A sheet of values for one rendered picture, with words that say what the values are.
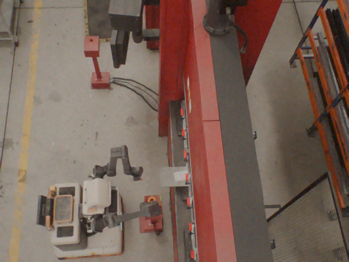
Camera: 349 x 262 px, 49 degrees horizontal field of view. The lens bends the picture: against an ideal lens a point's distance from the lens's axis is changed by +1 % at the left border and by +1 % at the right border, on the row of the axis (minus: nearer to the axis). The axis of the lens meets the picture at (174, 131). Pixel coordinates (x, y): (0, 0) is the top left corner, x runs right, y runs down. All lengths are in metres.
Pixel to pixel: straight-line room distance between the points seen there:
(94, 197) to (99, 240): 1.11
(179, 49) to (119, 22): 0.52
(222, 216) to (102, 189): 1.27
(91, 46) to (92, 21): 1.32
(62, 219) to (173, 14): 1.94
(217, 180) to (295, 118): 3.14
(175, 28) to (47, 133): 2.45
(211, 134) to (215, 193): 0.34
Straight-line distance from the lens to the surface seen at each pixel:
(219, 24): 2.47
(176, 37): 3.04
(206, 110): 2.20
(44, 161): 4.69
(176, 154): 3.61
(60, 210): 3.50
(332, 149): 4.55
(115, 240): 4.01
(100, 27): 5.57
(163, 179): 3.38
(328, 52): 4.83
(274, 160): 4.74
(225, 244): 1.97
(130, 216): 2.93
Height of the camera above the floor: 4.22
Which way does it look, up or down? 65 degrees down
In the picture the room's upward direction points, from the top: 7 degrees clockwise
